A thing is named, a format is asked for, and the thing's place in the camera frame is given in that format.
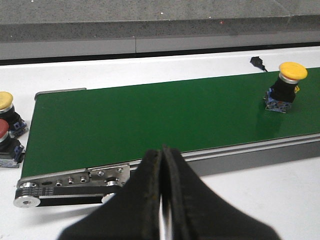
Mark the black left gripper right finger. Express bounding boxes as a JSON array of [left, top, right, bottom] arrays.
[[161, 146, 280, 240]]

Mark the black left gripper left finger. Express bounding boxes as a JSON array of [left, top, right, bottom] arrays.
[[59, 150, 162, 240]]

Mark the yellow push button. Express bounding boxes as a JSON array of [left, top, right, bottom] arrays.
[[263, 61, 308, 113], [0, 91, 28, 138]]

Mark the green conveyor belt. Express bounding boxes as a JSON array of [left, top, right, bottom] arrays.
[[21, 68, 320, 178]]

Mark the grey stone slab left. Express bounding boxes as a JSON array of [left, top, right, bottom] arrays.
[[0, 0, 320, 43]]

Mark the aluminium conveyor frame rail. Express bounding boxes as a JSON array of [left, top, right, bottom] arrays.
[[14, 131, 320, 208]]

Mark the small black sensor with cable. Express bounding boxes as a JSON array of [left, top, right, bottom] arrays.
[[250, 56, 268, 72]]

